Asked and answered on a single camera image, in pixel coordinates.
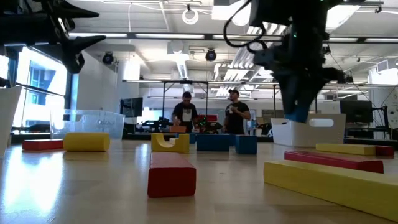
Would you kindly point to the yellow arch block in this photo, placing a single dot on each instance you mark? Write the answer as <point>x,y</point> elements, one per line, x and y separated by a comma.
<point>183,144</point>

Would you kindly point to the red short block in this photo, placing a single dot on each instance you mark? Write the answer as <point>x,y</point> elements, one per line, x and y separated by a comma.
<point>385,151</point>

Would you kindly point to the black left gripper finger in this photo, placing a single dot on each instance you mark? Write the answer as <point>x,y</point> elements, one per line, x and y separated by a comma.
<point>73,11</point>
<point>74,53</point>

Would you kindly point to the black ceiling spotlight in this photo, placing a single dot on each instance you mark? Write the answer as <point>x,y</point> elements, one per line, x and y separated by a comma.
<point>108,58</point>
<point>211,55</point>

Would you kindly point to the clear plastic bin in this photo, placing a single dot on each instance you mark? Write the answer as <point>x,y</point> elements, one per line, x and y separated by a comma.
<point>102,124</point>

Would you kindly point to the ceiling light panel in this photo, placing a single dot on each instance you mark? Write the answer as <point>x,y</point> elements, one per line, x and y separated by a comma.
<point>217,12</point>
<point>342,17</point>

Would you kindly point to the red sign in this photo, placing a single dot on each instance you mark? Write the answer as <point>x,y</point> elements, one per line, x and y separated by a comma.
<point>211,117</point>

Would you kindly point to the black crossbar with light strips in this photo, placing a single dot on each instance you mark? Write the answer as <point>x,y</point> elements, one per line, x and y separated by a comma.
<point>208,36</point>

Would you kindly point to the black computer monitor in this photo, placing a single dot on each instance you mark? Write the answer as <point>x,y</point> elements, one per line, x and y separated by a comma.
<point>356,111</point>
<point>132,107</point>

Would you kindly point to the white plastic tray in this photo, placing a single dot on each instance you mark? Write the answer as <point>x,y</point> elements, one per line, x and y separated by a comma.
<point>7,118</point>

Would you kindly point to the orange box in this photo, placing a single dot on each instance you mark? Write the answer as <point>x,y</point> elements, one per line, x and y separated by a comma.
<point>178,129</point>

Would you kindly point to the yellow cylinder block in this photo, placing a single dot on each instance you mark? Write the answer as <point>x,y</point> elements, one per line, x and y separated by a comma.
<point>86,142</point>

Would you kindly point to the person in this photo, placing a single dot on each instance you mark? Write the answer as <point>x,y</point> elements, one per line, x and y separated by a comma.
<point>235,118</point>
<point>185,113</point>

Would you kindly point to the blue rectangular wooden block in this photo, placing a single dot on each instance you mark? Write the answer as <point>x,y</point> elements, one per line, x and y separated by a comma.
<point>246,144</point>

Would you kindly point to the white board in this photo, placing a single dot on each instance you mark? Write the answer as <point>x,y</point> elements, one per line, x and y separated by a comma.
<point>385,93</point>

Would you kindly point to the black background robot arm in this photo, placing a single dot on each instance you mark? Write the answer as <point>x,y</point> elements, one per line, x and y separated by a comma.
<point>208,127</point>

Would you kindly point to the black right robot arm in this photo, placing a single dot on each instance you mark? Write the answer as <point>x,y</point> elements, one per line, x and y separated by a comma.
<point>280,12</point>

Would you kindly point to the blue arch block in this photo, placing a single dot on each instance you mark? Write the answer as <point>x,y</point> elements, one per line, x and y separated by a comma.
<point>213,143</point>

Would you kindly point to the silver ventilation duct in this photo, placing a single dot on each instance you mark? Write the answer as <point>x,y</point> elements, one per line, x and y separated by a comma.
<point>244,59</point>

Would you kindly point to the black ceiling camera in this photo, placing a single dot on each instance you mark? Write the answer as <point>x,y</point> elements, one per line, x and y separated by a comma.
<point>349,80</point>
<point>326,49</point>

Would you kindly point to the dark background table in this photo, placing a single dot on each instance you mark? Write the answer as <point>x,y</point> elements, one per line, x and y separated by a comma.
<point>140,137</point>

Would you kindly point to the blue rounded block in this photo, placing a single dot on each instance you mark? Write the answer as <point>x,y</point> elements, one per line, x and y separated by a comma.
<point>192,138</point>

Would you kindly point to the red long block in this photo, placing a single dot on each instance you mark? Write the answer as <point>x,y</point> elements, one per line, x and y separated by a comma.
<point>335,161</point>
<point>171,177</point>

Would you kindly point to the large window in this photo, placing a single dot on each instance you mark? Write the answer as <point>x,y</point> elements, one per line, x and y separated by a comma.
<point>40,77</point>

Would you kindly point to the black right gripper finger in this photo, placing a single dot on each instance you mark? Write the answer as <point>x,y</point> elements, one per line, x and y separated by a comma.
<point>304,99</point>
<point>286,93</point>

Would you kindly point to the yellow long block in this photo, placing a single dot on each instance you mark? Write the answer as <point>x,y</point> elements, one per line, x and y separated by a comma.
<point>345,149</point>
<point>326,183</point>

